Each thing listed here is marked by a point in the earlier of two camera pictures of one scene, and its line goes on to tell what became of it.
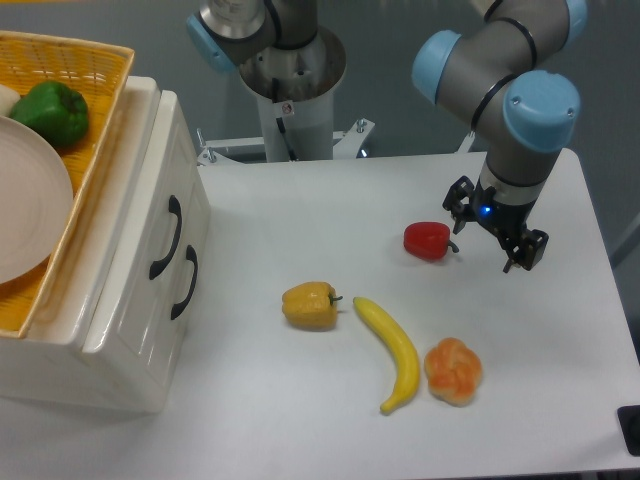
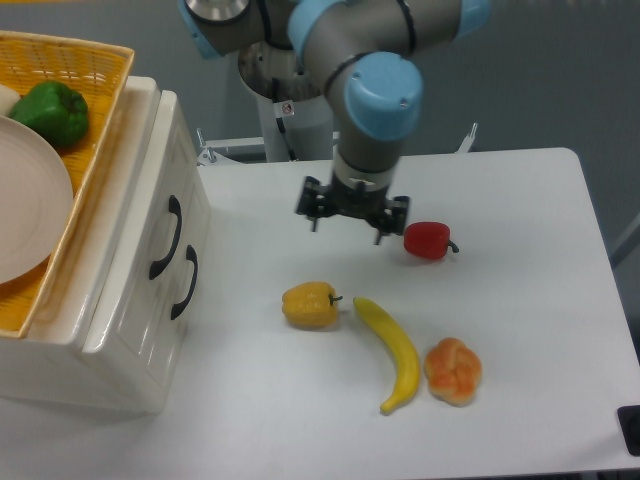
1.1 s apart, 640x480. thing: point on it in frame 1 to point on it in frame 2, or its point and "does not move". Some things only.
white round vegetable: [8, 99] does not move
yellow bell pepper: [310, 305] does not move
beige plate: [36, 201] does not move
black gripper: [506, 219] to [388, 216]
